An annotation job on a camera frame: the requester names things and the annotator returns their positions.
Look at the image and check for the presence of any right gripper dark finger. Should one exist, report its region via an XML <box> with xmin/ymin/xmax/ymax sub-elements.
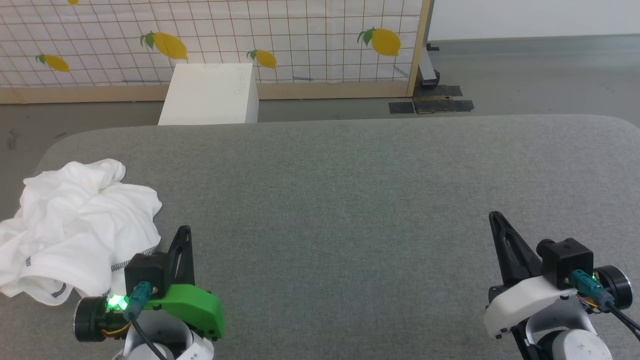
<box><xmin>489</xmin><ymin>211</ymin><xmax>544</xmax><ymax>287</ymax></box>

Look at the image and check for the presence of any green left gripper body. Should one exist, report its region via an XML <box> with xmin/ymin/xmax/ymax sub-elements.
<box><xmin>142</xmin><ymin>284</ymin><xmax>226</xmax><ymax>341</ymax></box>

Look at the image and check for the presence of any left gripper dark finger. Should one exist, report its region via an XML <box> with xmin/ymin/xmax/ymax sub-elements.
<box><xmin>167</xmin><ymin>225</ymin><xmax>196</xmax><ymax>287</ymax></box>

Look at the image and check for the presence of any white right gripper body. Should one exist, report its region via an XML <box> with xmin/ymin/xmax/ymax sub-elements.
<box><xmin>484</xmin><ymin>274</ymin><xmax>580</xmax><ymax>341</ymax></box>

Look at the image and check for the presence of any white shirt with grey stitching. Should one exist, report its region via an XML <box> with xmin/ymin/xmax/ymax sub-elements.
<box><xmin>0</xmin><ymin>159</ymin><xmax>163</xmax><ymax>307</ymax></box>

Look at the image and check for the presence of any white box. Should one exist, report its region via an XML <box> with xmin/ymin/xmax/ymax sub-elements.
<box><xmin>158</xmin><ymin>63</ymin><xmax>260</xmax><ymax>126</ymax></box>

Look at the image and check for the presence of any large black floor mat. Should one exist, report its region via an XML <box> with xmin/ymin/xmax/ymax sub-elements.
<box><xmin>414</xmin><ymin>85</ymin><xmax>475</xmax><ymax>115</ymax></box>

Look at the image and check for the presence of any metal partition foot beam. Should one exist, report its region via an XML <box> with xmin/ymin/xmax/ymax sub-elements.
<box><xmin>419</xmin><ymin>44</ymin><xmax>441</xmax><ymax>87</ymax></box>

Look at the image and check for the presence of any lemon print partition screen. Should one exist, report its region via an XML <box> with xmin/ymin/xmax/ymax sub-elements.
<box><xmin>0</xmin><ymin>0</ymin><xmax>434</xmax><ymax>105</ymax></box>

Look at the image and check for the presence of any white cable label tag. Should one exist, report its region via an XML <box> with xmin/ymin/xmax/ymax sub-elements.
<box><xmin>177</xmin><ymin>332</ymin><xmax>215</xmax><ymax>360</ymax></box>

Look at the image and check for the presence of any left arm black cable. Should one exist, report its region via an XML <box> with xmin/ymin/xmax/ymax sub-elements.
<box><xmin>123</xmin><ymin>281</ymin><xmax>169</xmax><ymax>360</ymax></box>

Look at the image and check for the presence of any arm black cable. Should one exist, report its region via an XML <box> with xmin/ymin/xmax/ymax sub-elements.
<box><xmin>123</xmin><ymin>281</ymin><xmax>169</xmax><ymax>360</ymax></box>
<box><xmin>570</xmin><ymin>270</ymin><xmax>640</xmax><ymax>333</ymax></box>

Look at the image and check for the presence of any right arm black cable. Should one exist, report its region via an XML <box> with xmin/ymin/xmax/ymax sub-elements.
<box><xmin>570</xmin><ymin>270</ymin><xmax>640</xmax><ymax>333</ymax></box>

